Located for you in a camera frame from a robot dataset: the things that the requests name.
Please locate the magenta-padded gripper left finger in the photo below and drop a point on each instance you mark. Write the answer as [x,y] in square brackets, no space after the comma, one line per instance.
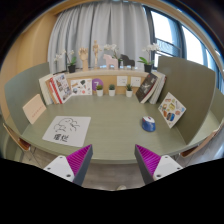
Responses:
[78,159]

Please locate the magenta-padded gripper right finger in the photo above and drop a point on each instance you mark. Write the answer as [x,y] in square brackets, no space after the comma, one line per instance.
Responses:
[148,159]

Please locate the blue and white computer mouse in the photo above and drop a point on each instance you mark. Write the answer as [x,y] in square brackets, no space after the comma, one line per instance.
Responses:
[148,124]

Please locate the white mouse pad with drawing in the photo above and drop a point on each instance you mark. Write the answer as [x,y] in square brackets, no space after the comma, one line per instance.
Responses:
[76,131]

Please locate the white sheet with colourful stickers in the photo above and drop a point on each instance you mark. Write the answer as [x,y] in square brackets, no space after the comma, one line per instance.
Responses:
[171,110]

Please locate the beige card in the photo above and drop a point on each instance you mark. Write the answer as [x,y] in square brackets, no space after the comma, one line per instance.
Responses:
[34,109]

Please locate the small plant in white pot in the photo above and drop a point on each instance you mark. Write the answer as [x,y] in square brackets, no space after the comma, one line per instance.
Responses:
[99,92]
[112,92]
[129,93]

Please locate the dark book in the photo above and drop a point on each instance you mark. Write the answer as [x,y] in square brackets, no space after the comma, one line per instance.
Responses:
[146,87]

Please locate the white card with small pictures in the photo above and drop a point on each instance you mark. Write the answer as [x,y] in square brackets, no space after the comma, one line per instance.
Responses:
[81,87]

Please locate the red and white magazine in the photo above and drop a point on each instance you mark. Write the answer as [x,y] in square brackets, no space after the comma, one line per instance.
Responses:
[61,87]

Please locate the white books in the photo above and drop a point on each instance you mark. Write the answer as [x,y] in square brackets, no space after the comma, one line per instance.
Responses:
[44,88]

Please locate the purple round sign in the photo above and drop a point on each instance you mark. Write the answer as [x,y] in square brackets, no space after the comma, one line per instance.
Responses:
[97,82]

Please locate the green partition panel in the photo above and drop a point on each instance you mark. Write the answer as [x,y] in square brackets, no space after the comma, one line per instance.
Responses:
[218,105]
[23,90]
[190,90]

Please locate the light wooden desk ledge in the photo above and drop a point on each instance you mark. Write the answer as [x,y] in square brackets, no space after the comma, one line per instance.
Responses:
[100,73]

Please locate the white orchid in black pot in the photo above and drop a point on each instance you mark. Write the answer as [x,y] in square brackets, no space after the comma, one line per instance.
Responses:
[71,68]
[148,68]
[111,47]

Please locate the dark horse figure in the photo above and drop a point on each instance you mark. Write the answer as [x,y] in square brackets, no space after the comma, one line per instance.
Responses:
[127,61]

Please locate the pink horse figure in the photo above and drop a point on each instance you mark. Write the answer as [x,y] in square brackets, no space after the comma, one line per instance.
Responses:
[110,61]

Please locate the wooden hand model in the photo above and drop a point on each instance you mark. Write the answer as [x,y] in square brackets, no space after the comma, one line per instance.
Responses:
[84,55]

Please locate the wooden mannequin figure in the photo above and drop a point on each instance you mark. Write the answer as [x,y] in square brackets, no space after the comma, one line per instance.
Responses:
[96,50]

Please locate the dark-framed window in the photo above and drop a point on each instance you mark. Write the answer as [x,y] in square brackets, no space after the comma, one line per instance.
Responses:
[161,28]

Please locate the white wall socket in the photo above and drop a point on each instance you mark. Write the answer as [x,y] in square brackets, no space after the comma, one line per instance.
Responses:
[122,81]
[135,81]

